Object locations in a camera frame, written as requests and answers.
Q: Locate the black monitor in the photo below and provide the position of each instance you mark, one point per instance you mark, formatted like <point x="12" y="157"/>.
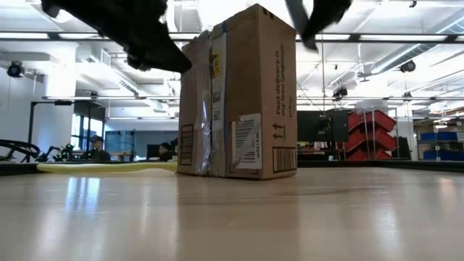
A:
<point x="315" y="127"/>

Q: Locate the background black robot arm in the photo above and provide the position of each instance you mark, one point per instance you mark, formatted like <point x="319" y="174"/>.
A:
<point x="21" y="148"/>

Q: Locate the red storage bins rack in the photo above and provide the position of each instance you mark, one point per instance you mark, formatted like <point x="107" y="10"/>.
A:
<point x="377" y="139"/>

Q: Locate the shelf with blue bins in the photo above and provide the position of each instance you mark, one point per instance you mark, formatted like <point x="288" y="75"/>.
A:
<point x="435" y="137"/>

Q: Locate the black ceiling spotlight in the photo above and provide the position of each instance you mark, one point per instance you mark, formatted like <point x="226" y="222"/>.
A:
<point x="408" y="66"/>
<point x="340" y="93"/>
<point x="15" y="69"/>

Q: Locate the person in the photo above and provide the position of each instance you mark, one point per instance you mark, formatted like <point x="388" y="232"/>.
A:
<point x="165" y="151"/>
<point x="96" y="150"/>

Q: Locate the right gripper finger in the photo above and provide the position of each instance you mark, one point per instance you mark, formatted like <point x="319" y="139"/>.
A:
<point x="326" y="14"/>

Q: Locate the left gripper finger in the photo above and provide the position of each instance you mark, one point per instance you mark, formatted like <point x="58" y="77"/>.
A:
<point x="159" y="58"/>

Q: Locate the clear pouch with yellow edge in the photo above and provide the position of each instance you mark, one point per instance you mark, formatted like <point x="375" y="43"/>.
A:
<point x="101" y="167"/>

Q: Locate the black table frame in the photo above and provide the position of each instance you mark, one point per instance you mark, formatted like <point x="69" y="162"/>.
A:
<point x="362" y="164"/>

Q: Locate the brown cardboard shipping box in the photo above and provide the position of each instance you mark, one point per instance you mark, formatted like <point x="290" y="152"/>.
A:
<point x="261" y="90"/>

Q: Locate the black overhead rail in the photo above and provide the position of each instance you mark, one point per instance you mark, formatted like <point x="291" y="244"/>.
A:
<point x="54" y="36"/>

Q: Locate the black metal stand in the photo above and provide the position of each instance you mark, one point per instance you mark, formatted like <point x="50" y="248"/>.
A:
<point x="30" y="127"/>

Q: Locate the black chair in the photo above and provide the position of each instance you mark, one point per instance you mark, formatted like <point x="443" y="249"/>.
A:
<point x="403" y="148"/>

